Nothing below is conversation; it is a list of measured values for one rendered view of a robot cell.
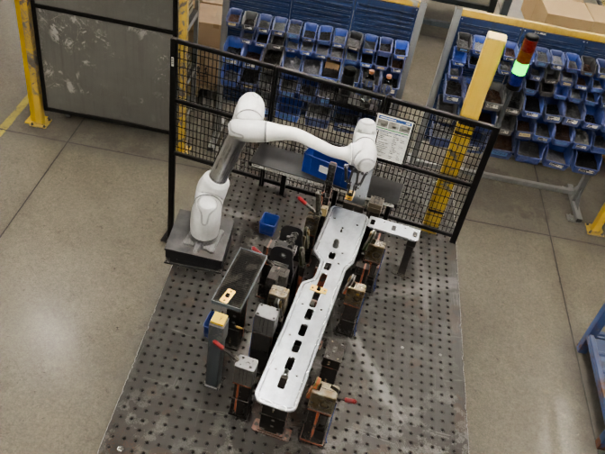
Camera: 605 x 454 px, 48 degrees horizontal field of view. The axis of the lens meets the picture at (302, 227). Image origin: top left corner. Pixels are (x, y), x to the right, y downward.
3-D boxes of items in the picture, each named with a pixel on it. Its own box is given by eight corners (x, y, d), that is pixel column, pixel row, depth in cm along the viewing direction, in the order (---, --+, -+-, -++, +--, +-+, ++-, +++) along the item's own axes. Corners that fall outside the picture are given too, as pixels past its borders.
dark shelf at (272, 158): (396, 209, 389) (397, 205, 387) (248, 165, 400) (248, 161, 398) (402, 187, 405) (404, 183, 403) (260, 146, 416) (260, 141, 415)
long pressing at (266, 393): (300, 417, 280) (301, 414, 279) (248, 399, 282) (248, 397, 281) (369, 216, 383) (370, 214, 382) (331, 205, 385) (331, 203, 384)
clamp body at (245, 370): (248, 423, 307) (255, 375, 283) (224, 415, 308) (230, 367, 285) (254, 406, 314) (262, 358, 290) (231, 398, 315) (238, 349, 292)
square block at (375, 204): (369, 252, 403) (382, 206, 379) (356, 249, 404) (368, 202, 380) (372, 244, 409) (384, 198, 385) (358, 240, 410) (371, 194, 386)
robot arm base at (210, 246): (178, 249, 368) (179, 241, 364) (194, 222, 383) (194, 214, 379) (210, 259, 366) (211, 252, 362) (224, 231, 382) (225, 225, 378)
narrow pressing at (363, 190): (364, 206, 387) (376, 158, 364) (344, 201, 388) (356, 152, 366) (364, 205, 387) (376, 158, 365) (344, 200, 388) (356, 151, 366)
